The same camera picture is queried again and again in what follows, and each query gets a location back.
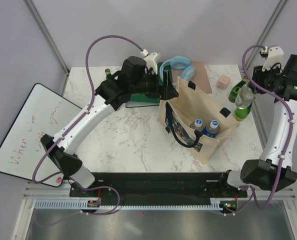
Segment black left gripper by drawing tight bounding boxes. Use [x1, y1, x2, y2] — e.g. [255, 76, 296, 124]
[130, 70, 179, 101]

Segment cream canvas tote bag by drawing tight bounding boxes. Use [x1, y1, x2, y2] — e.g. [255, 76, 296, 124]
[157, 77, 239, 164]

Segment clear bottle green cap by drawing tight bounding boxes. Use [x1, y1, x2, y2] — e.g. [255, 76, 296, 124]
[235, 83, 256, 109]

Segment green Perrier bottle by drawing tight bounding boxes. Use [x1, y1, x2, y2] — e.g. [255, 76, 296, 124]
[228, 76, 249, 103]

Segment green glass bottle gold cap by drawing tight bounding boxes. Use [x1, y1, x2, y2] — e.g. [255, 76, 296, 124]
[104, 68, 113, 79]

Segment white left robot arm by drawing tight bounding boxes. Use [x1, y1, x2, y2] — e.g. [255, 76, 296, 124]
[41, 56, 179, 197]

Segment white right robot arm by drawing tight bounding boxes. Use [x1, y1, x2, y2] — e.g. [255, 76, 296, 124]
[217, 54, 297, 197]

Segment light blue headphones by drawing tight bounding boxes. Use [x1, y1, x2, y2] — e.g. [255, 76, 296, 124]
[158, 55, 196, 83]

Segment Pocari Sweat bottle left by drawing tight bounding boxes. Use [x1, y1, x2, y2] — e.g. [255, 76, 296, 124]
[191, 118, 204, 133]

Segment pocari sweat bottle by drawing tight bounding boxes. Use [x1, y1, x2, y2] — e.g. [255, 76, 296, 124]
[204, 119, 220, 138]
[191, 118, 204, 133]

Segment pink cube power adapter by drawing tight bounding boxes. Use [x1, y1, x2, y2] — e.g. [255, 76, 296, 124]
[216, 75, 231, 90]

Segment Pocari Sweat bottle right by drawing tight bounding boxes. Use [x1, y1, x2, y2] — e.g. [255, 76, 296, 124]
[204, 119, 220, 138]

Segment whiteboard with red writing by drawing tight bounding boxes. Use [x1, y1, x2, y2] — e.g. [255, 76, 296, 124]
[0, 83, 81, 181]

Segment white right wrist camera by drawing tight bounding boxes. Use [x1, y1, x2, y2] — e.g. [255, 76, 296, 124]
[259, 46, 284, 72]

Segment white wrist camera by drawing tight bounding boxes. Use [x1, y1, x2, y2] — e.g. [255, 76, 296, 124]
[259, 46, 284, 72]
[140, 49, 161, 74]

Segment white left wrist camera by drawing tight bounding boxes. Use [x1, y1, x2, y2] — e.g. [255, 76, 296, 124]
[140, 49, 161, 74]

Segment aluminium frame rail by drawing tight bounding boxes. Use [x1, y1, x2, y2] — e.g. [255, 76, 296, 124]
[241, 0, 289, 181]

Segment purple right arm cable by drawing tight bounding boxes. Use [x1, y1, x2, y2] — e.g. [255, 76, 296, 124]
[213, 44, 296, 217]

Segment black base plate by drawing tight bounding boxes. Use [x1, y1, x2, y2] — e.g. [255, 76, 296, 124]
[69, 172, 248, 205]

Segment light blue cable duct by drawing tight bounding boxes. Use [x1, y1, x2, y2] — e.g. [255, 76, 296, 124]
[34, 199, 223, 211]

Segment left aluminium frame post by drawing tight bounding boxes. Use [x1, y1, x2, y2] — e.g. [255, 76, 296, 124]
[23, 0, 70, 76]

